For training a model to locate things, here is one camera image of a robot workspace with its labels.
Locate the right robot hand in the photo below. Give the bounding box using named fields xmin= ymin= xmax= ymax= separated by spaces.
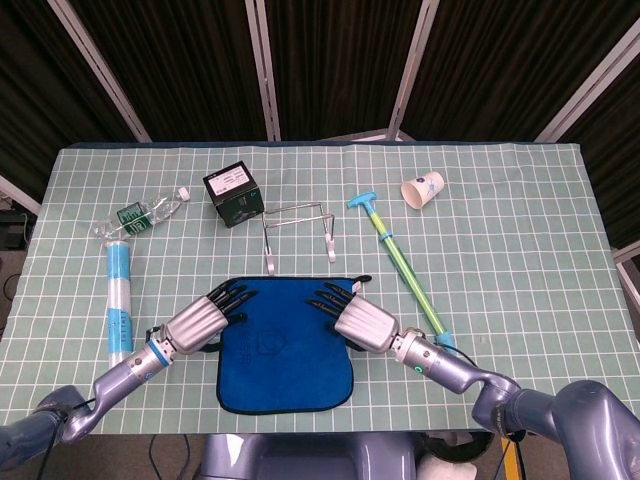
xmin=304 ymin=281 xmax=400 ymax=354

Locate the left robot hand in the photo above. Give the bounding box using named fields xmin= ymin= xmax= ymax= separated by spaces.
xmin=160 ymin=278 xmax=259 ymax=357

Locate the blue microfiber cloth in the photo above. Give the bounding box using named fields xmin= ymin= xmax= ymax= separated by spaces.
xmin=215 ymin=273 xmax=373 ymax=414

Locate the blue green water pump toy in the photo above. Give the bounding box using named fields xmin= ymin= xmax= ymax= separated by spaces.
xmin=347 ymin=192 xmax=456 ymax=350

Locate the blue white plastic bag roll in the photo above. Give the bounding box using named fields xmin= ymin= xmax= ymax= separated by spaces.
xmin=106 ymin=238 xmax=137 ymax=370

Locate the clear plastic water bottle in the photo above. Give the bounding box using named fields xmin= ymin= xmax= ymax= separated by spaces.
xmin=92 ymin=186 xmax=192 ymax=241

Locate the black cardboard box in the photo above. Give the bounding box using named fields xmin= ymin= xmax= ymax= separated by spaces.
xmin=202 ymin=160 xmax=265 ymax=229

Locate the white paper cup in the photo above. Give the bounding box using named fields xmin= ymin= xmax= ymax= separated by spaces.
xmin=400 ymin=170 xmax=446 ymax=210

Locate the grey-blue robot torso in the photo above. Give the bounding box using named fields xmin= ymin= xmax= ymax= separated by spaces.
xmin=199 ymin=432 xmax=419 ymax=480

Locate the green checked tablecloth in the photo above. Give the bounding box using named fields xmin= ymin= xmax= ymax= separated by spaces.
xmin=0 ymin=141 xmax=640 ymax=437

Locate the black round floor object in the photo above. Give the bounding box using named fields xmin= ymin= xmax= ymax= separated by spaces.
xmin=423 ymin=431 xmax=495 ymax=462

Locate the metal wire stand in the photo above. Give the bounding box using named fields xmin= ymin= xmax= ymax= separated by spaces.
xmin=261 ymin=200 xmax=337 ymax=277

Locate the black floor cable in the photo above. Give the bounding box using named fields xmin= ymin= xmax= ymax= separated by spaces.
xmin=148 ymin=433 xmax=192 ymax=480

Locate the white partition frame post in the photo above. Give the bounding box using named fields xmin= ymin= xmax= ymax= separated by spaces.
xmin=533 ymin=22 xmax=640 ymax=144
xmin=244 ymin=0 xmax=283 ymax=142
xmin=387 ymin=0 xmax=441 ymax=142
xmin=47 ymin=0 xmax=152 ymax=143

